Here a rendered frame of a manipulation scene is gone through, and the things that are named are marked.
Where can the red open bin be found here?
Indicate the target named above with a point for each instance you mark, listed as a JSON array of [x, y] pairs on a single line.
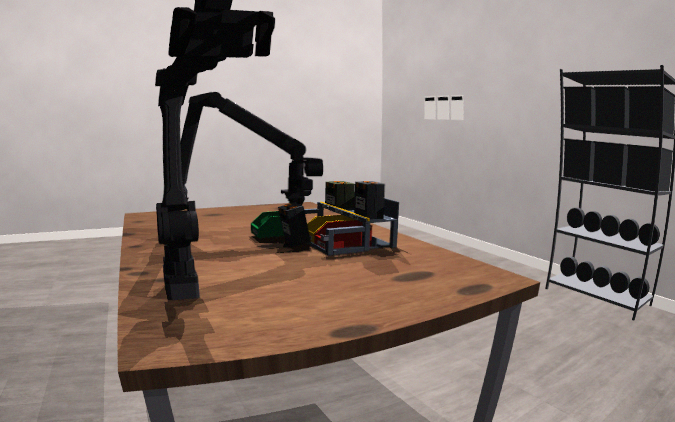
[[342, 240]]

